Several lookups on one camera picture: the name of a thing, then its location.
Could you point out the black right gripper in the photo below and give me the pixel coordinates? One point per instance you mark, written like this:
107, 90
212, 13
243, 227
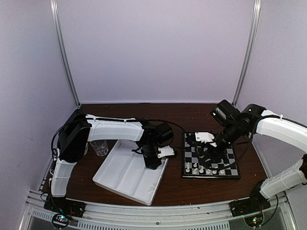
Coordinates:
211, 153

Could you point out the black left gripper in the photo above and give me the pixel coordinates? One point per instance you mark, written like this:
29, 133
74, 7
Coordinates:
149, 164

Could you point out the white plastic compartment tray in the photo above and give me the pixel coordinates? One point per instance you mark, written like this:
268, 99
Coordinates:
123, 172

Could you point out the black white chess board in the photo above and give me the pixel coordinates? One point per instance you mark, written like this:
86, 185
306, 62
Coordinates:
189, 155

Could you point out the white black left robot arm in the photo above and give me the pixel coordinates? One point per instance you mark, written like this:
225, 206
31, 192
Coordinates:
70, 141

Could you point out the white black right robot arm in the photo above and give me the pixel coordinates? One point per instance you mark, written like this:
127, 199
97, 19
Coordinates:
258, 120

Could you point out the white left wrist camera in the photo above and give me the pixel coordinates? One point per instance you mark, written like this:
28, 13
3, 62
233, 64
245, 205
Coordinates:
166, 152

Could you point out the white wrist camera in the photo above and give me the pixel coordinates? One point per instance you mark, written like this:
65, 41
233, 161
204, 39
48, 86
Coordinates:
166, 152
205, 137

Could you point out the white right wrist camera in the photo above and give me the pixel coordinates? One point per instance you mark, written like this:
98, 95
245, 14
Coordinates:
205, 137

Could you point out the right aluminium frame post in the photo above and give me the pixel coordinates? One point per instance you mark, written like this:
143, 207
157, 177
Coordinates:
255, 19

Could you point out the aluminium frame post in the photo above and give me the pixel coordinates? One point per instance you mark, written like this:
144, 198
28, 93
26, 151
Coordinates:
63, 54
255, 19

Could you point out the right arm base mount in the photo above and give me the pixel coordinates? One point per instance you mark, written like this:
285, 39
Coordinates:
251, 211

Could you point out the front aluminium rail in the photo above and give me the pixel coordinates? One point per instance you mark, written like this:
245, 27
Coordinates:
214, 216

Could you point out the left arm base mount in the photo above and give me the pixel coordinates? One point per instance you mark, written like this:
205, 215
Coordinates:
65, 211

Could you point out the left aluminium frame post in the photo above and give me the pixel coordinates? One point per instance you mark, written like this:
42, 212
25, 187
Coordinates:
63, 54

